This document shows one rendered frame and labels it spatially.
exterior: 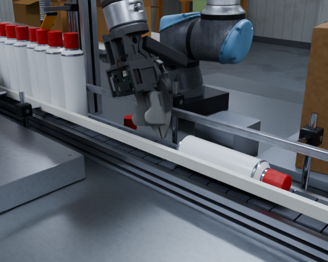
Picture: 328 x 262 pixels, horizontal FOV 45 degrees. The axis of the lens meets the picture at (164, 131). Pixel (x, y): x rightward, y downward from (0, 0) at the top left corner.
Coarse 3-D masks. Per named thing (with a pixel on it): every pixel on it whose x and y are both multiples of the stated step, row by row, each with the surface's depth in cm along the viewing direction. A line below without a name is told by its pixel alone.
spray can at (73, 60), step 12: (72, 36) 87; (72, 48) 88; (72, 60) 88; (72, 72) 89; (84, 72) 91; (72, 84) 90; (84, 84) 92; (72, 96) 91; (84, 96) 92; (72, 108) 92; (84, 108) 93
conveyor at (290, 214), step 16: (0, 96) 114; (80, 128) 90; (112, 144) 81; (160, 144) 81; (160, 160) 74; (192, 176) 68; (208, 176) 68; (224, 192) 63; (240, 192) 63; (272, 208) 59; (288, 208) 58; (304, 224) 54; (320, 224) 54
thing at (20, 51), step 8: (16, 32) 100; (24, 32) 100; (24, 40) 101; (16, 48) 101; (24, 48) 101; (16, 56) 102; (24, 56) 101; (16, 64) 103; (24, 64) 102; (24, 72) 103; (24, 80) 103; (24, 88) 104
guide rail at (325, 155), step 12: (108, 96) 89; (132, 96) 85; (192, 120) 73; (204, 120) 71; (216, 120) 70; (228, 132) 68; (240, 132) 67; (252, 132) 65; (276, 144) 62; (288, 144) 61; (300, 144) 60; (312, 156) 59; (324, 156) 57
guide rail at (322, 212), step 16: (16, 96) 105; (48, 112) 95; (64, 112) 90; (96, 128) 83; (112, 128) 80; (128, 144) 77; (144, 144) 73; (176, 160) 69; (192, 160) 66; (224, 176) 62; (240, 176) 60; (256, 192) 58; (272, 192) 57; (288, 192) 56; (304, 208) 54; (320, 208) 52
